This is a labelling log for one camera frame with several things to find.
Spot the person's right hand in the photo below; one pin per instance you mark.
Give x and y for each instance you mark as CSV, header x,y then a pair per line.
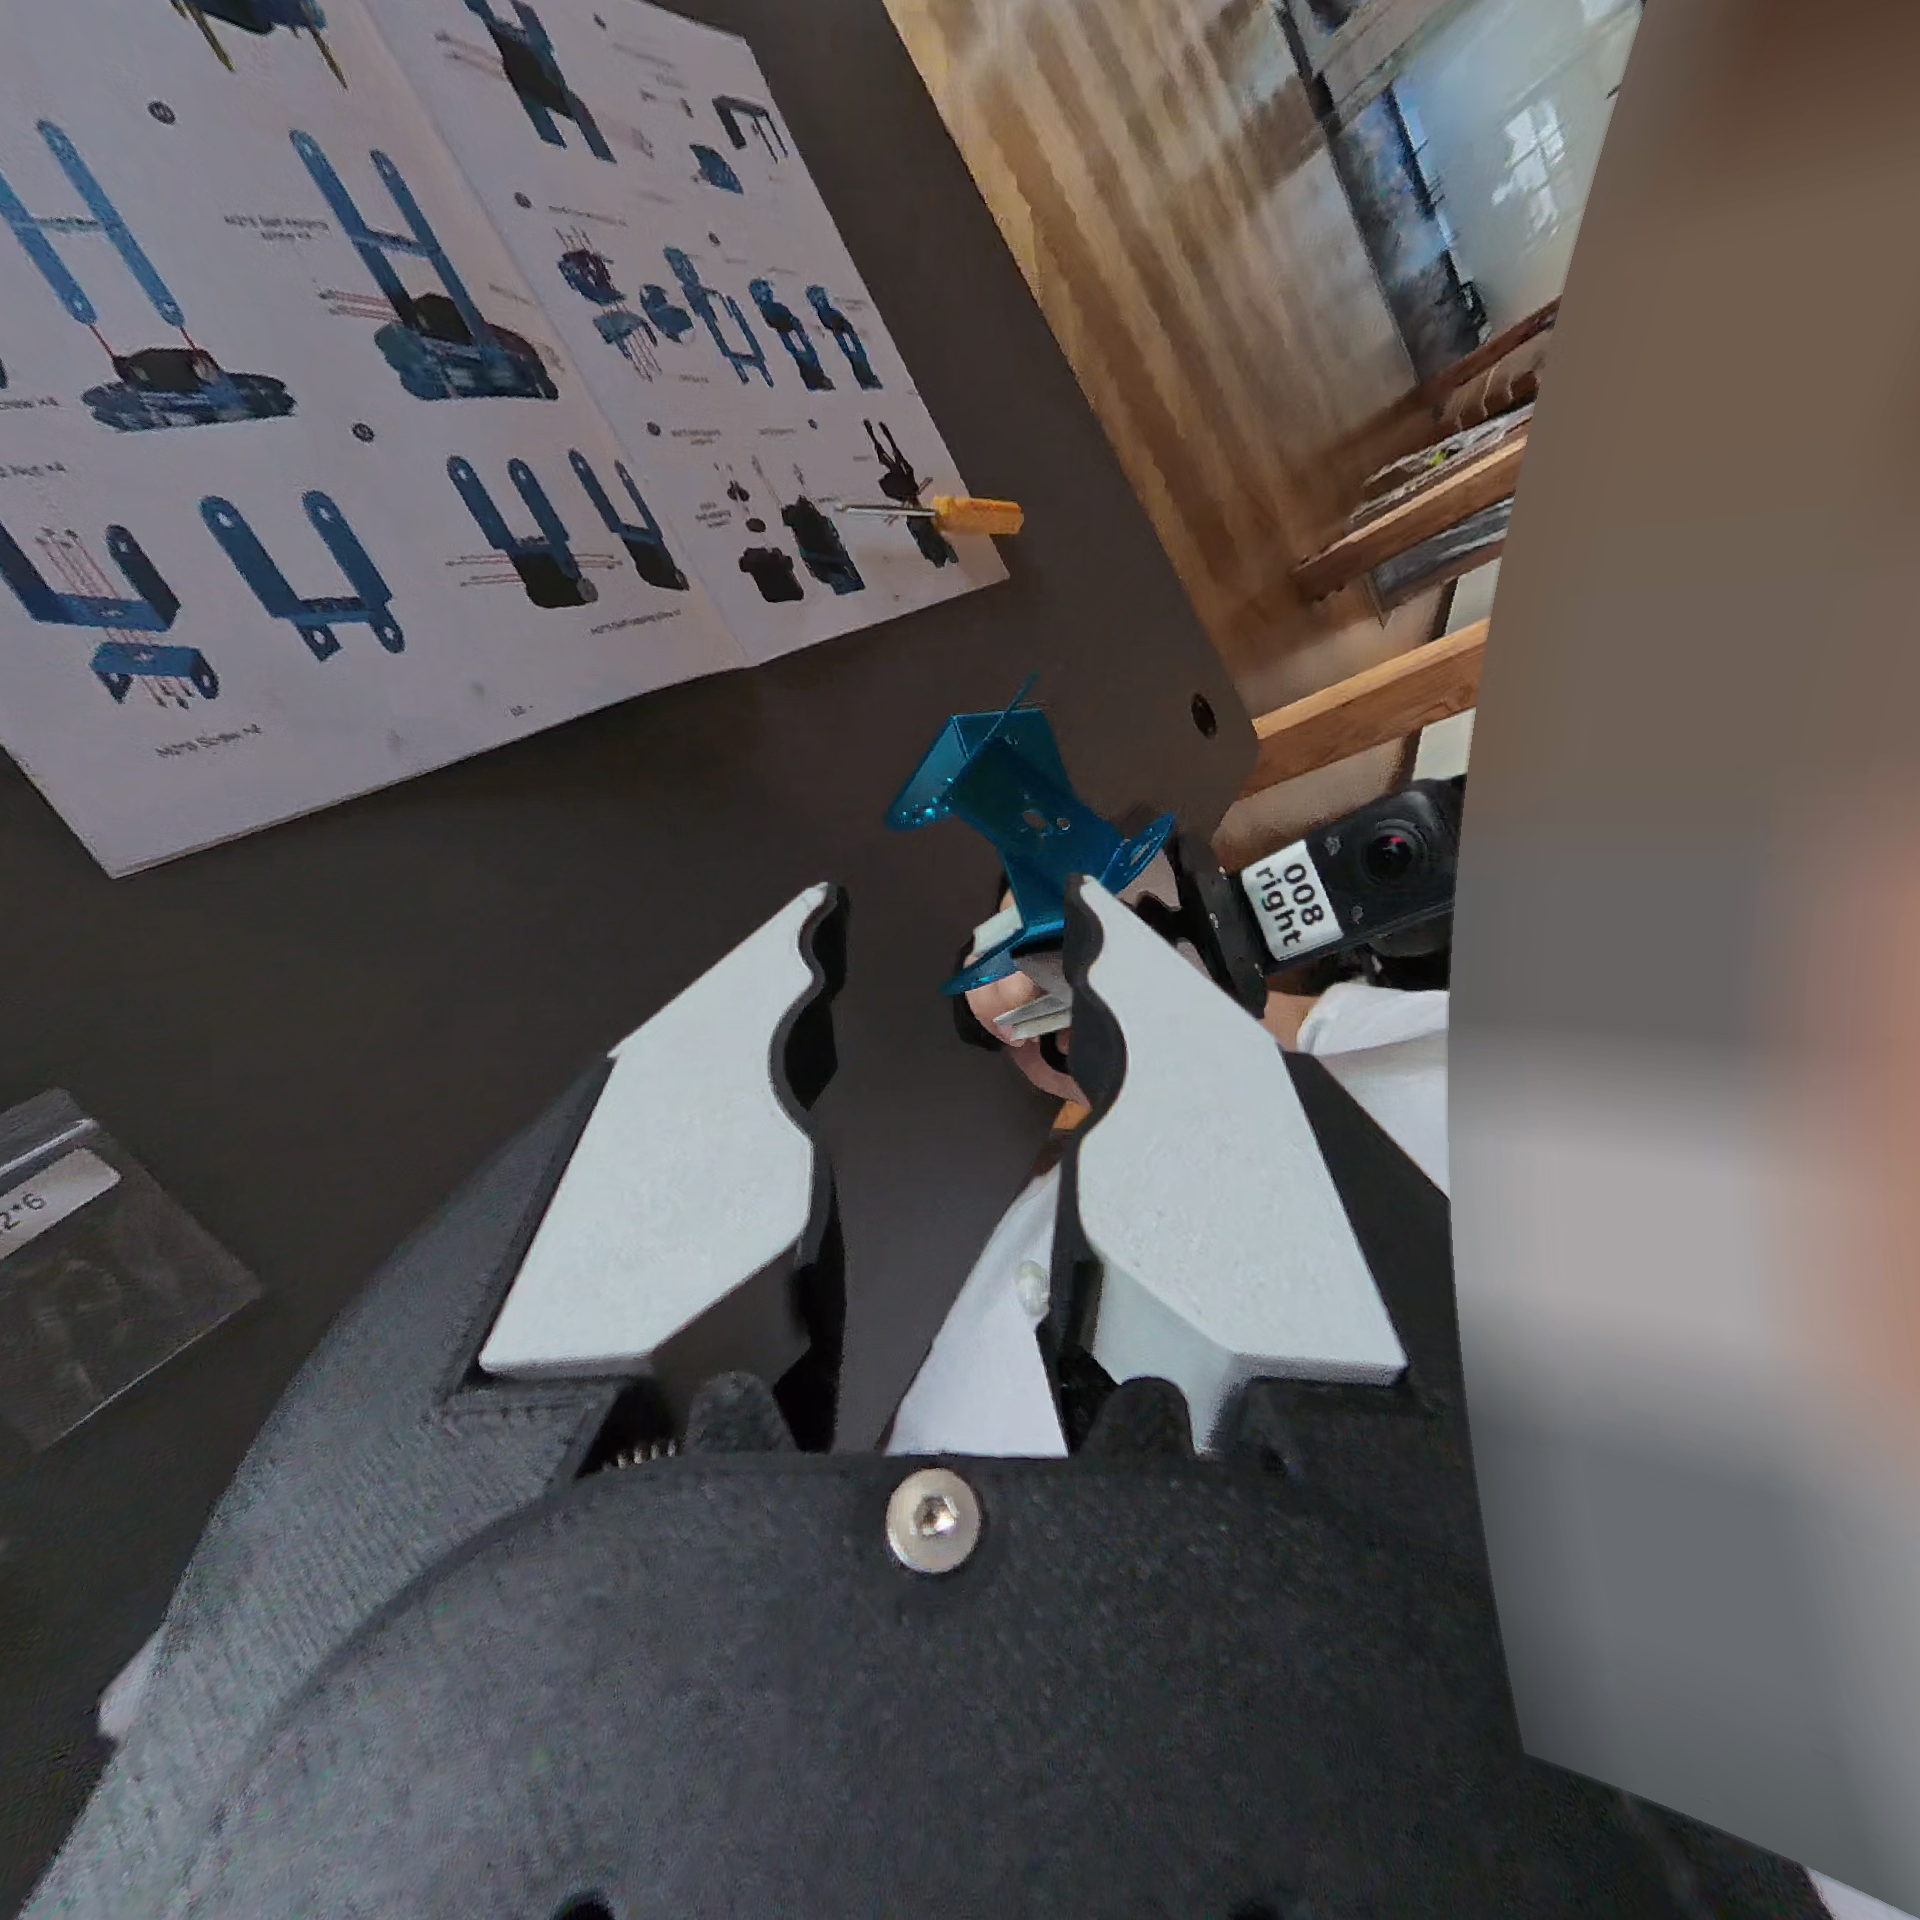
x,y
1050,1073

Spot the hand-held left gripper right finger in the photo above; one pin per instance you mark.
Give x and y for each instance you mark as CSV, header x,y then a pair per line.
x,y
1230,1184

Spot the clear bag of screws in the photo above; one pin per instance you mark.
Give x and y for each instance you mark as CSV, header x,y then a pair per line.
x,y
120,1292

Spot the dark grey desk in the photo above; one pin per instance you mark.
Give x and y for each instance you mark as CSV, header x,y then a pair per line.
x,y
599,838

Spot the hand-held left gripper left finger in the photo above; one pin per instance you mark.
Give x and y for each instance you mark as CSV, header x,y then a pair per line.
x,y
662,1172

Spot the printed assembly manual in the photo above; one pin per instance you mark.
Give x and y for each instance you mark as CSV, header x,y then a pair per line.
x,y
628,630

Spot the blue bracket with round plate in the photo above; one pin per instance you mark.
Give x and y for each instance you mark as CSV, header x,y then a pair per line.
x,y
1059,838

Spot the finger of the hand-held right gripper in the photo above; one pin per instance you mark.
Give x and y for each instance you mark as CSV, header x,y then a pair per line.
x,y
994,942
1035,1022

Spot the blue metal U bracket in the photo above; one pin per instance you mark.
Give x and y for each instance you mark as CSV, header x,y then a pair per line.
x,y
941,768

